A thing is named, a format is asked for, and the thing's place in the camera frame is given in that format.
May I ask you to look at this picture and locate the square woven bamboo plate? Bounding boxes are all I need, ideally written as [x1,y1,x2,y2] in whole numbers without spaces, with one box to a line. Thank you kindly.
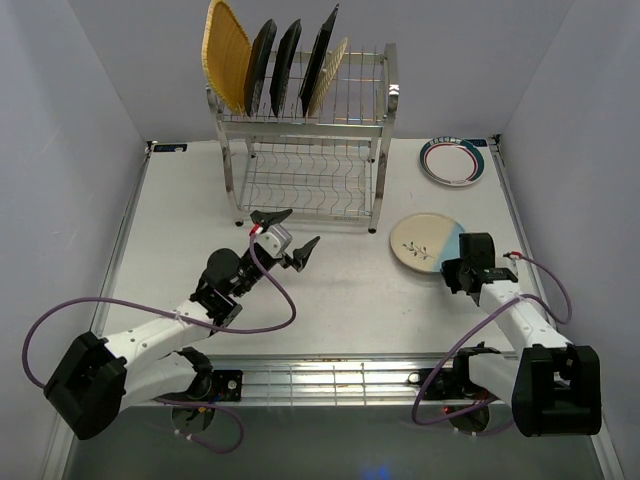
[201,0,251,115]

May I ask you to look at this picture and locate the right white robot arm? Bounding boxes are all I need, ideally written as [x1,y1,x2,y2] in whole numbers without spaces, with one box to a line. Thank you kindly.
[441,233,602,437]

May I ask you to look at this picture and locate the beige floral square plate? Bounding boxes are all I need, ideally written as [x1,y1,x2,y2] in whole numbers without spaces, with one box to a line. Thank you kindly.
[298,4,342,117]

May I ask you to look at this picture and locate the steel two-tier dish rack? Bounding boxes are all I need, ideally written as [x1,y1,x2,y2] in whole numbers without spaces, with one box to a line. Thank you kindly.
[206,43,399,232]

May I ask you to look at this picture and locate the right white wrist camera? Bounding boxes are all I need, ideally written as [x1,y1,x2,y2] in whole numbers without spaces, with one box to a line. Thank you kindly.
[502,251,522,276]

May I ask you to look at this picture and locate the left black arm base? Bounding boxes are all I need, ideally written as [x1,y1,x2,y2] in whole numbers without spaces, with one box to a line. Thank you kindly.
[187,370,244,403]

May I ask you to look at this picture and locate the purple cable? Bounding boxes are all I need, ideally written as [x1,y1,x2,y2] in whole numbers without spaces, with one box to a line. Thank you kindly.
[23,232,297,455]
[411,252,574,437]

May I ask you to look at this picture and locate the blue table label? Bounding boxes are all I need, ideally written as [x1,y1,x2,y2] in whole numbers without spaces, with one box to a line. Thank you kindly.
[465,139,488,147]
[153,144,188,153]

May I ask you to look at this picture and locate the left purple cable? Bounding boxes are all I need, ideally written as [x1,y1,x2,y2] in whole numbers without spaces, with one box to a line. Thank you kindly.
[23,232,297,455]

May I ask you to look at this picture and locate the right blue table label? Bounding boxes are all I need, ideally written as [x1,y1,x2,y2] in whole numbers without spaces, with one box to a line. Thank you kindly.
[465,139,488,147]

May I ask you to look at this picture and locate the left blue table label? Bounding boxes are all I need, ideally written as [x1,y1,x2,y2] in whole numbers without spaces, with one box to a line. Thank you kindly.
[153,144,188,153]

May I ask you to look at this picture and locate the cream and blue round plate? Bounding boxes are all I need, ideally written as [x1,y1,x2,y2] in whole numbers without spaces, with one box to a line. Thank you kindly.
[389,213,465,274]

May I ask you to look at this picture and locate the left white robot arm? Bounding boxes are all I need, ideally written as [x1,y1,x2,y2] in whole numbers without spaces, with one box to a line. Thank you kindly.
[42,210,320,440]

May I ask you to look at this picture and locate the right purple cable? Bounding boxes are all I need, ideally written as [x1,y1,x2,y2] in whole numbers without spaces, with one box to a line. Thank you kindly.
[411,252,574,437]

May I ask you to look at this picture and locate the aluminium front rail frame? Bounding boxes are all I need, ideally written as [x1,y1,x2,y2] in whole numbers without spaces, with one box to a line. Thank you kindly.
[44,359,623,479]

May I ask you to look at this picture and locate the black floral square plate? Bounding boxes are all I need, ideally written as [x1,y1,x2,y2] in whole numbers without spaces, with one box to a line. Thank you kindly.
[269,19,302,118]
[244,19,277,117]

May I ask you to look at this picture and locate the white plate teal red rim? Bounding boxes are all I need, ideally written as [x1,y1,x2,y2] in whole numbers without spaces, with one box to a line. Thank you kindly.
[419,136,485,188]

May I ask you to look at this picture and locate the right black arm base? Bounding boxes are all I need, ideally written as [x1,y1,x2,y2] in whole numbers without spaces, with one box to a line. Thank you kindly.
[407,368,481,400]

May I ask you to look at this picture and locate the round woven bamboo plate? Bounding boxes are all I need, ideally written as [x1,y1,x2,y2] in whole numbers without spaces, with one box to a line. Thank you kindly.
[307,37,349,117]

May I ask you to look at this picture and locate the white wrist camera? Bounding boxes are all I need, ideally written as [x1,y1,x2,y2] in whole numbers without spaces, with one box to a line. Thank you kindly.
[502,251,522,276]
[250,224,293,259]

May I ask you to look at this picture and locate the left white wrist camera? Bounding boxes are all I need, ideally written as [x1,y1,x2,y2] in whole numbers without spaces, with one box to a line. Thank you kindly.
[250,224,293,259]

